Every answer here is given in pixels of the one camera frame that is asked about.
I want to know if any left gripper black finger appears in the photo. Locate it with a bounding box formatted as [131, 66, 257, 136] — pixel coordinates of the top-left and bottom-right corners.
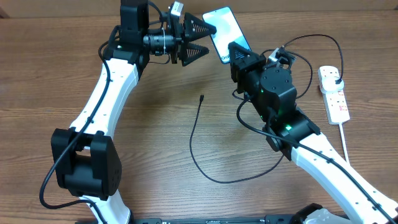
[183, 12, 216, 40]
[180, 42, 209, 67]

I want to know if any Galaxy S24 smartphone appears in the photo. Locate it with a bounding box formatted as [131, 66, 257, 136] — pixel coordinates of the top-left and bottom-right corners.
[202, 6, 251, 64]

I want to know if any black USB charging cable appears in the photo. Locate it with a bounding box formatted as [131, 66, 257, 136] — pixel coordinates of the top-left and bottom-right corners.
[189, 34, 345, 184]

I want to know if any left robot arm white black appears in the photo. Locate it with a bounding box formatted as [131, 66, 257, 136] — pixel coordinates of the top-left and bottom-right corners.
[49, 1, 216, 223]

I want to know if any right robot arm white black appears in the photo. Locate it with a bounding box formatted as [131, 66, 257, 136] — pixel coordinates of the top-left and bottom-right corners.
[228, 42, 397, 223]

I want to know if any white charger plug adapter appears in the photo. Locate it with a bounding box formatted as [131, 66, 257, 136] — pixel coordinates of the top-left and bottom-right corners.
[320, 77, 345, 94]

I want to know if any white power strip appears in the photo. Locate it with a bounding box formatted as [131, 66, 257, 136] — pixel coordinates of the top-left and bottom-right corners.
[317, 65, 350, 125]

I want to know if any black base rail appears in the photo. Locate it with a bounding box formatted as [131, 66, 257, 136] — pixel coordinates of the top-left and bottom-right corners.
[133, 214, 294, 224]

